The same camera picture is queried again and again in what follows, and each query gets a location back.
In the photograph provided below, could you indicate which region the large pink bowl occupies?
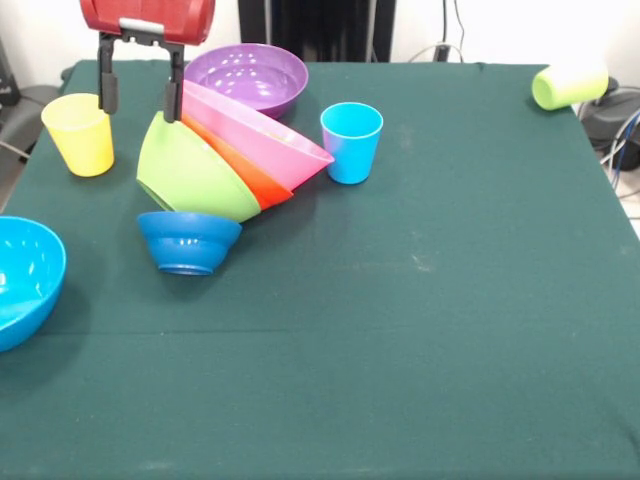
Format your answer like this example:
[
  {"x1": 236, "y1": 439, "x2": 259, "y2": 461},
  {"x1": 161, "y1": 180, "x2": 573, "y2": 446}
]
[{"x1": 182, "y1": 79, "x2": 335, "y2": 191}]

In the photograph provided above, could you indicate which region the light green cup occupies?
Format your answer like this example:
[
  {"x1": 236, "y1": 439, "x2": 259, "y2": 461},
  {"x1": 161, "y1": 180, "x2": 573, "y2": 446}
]
[{"x1": 530, "y1": 49, "x2": 610, "y2": 112}]

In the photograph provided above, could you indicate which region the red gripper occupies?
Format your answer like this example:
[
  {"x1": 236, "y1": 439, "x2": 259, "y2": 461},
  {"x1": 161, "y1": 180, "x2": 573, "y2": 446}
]
[{"x1": 79, "y1": 0, "x2": 217, "y2": 124}]

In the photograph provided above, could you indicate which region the large light blue bowl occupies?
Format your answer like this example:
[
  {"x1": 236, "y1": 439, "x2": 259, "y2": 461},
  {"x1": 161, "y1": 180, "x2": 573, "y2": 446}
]
[{"x1": 0, "y1": 215, "x2": 68, "y2": 353}]

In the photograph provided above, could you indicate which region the purple bowl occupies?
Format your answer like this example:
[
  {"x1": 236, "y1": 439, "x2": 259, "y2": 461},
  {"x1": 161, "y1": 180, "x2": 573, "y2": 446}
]
[{"x1": 183, "y1": 43, "x2": 310, "y2": 120}]

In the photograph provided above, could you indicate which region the yellow cup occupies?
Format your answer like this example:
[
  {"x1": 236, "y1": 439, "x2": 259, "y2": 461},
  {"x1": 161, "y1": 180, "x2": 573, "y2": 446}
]
[{"x1": 40, "y1": 92, "x2": 116, "y2": 178}]

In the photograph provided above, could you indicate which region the large orange bowl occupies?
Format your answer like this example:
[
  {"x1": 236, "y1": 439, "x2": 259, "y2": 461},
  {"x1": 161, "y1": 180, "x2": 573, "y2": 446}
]
[{"x1": 180, "y1": 113, "x2": 295, "y2": 211}]

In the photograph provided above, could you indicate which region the dark green table cloth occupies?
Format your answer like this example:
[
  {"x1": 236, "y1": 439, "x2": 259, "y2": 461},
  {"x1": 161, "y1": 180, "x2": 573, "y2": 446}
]
[{"x1": 0, "y1": 58, "x2": 640, "y2": 480}]

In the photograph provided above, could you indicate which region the green bowl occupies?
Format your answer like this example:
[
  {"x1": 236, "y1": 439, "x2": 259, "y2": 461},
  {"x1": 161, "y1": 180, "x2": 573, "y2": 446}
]
[{"x1": 135, "y1": 110, "x2": 263, "y2": 225}]

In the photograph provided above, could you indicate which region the light blue cup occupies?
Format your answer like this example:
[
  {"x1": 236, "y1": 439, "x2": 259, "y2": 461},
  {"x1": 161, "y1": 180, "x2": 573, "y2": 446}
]
[{"x1": 319, "y1": 102, "x2": 385, "y2": 186}]

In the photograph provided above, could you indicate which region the tangled cable bundle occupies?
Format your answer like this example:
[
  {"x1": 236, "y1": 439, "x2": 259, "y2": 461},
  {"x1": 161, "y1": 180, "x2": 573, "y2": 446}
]
[{"x1": 598, "y1": 107, "x2": 640, "y2": 199}]

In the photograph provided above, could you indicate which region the grey chair base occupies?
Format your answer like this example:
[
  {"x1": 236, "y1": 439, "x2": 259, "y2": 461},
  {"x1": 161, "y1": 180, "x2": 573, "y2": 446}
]
[
  {"x1": 0, "y1": 83, "x2": 64, "y2": 151},
  {"x1": 577, "y1": 82, "x2": 640, "y2": 151}
]

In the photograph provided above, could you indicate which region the small dark blue bowl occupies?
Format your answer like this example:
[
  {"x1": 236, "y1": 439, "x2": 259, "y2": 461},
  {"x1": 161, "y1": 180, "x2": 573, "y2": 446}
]
[{"x1": 136, "y1": 210, "x2": 244, "y2": 277}]

